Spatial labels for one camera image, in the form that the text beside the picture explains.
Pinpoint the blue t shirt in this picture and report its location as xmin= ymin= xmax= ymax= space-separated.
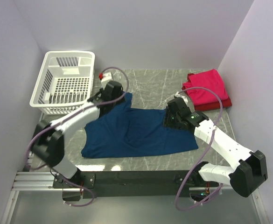
xmin=81 ymin=93 xmax=198 ymax=159

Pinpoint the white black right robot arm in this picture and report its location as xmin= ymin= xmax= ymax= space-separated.
xmin=163 ymin=97 xmax=268 ymax=197

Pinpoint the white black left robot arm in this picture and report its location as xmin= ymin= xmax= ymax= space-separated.
xmin=28 ymin=80 xmax=125 ymax=188

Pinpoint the white plastic basket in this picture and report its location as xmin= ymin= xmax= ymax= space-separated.
xmin=29 ymin=50 xmax=95 ymax=115

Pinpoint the pink folded t shirt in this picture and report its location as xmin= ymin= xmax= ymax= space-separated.
xmin=182 ymin=69 xmax=229 ymax=105

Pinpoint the red folded t shirt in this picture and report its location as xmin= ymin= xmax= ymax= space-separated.
xmin=187 ymin=73 xmax=232 ymax=111

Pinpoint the black base beam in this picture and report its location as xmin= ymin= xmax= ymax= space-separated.
xmin=53 ymin=170 xmax=219 ymax=201

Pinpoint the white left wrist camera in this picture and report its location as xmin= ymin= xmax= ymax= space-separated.
xmin=98 ymin=72 xmax=113 ymax=89

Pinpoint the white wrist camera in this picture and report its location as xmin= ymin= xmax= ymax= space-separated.
xmin=98 ymin=72 xmax=113 ymax=89
xmin=174 ymin=91 xmax=189 ymax=104

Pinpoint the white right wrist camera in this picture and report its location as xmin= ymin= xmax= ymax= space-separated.
xmin=174 ymin=91 xmax=189 ymax=104

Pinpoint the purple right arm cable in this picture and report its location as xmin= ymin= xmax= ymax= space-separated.
xmin=175 ymin=86 xmax=224 ymax=211

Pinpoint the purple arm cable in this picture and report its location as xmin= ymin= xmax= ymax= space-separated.
xmin=24 ymin=66 xmax=130 ymax=207
xmin=175 ymin=86 xmax=224 ymax=211

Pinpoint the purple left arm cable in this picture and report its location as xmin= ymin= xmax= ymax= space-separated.
xmin=24 ymin=66 xmax=130 ymax=207

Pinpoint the aluminium rail frame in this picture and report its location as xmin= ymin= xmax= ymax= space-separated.
xmin=0 ymin=112 xmax=267 ymax=224

